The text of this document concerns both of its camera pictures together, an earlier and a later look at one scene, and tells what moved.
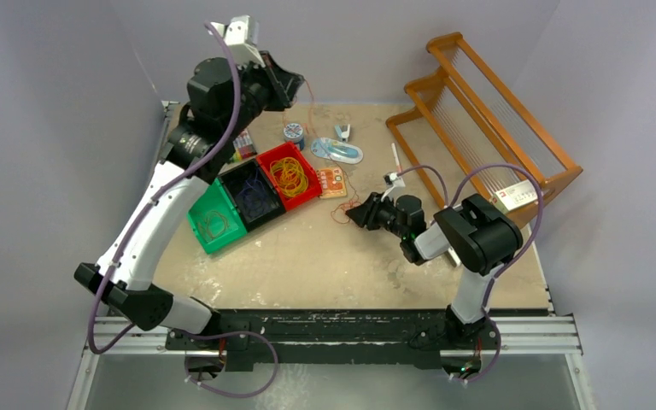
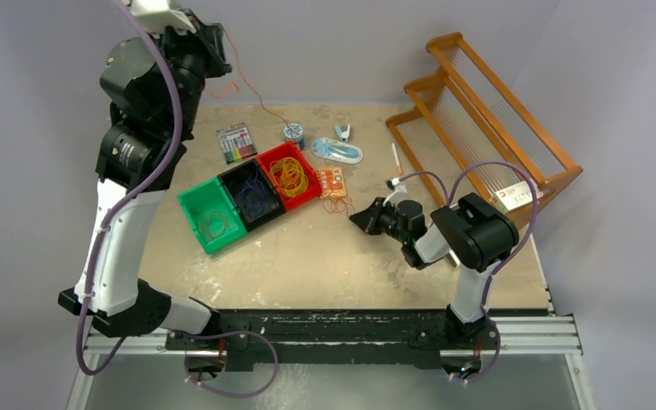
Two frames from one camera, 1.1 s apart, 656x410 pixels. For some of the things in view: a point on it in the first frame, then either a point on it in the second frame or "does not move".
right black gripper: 366,214 does not move
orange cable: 342,214 -> 336,204
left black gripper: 284,85 -> 207,39
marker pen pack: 243,147 does not move
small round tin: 294,132 does not move
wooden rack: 465,135 does not move
